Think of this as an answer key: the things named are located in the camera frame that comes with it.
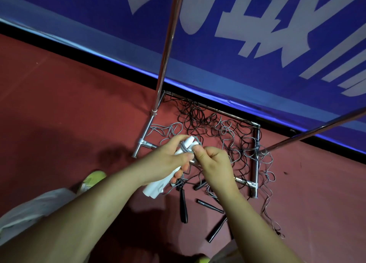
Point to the person's right hand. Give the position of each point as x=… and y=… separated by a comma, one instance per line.
x=218, y=172

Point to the person's left hand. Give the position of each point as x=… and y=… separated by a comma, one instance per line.
x=160, y=162

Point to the person's left thumb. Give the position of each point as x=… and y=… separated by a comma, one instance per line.
x=184, y=157

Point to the person's right thumb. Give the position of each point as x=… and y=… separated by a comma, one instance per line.
x=202, y=158

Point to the person's right forearm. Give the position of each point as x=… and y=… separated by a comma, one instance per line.
x=254, y=231

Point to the person's left forearm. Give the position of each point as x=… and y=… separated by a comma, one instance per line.
x=80, y=220

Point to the person's yellow-green left shoe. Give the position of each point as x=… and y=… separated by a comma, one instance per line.
x=93, y=179

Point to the person's yellow-green shoe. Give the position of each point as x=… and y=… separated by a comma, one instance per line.
x=93, y=179
x=201, y=260

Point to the person's light grey trouser leg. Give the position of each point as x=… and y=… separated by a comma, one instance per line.
x=228, y=252
x=31, y=211

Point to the person's yellow-green right shoe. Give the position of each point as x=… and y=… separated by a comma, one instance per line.
x=201, y=260

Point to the blue banner with white lettering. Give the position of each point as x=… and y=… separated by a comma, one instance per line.
x=257, y=36

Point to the chrome metal rack frame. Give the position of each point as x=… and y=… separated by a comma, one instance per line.
x=165, y=51

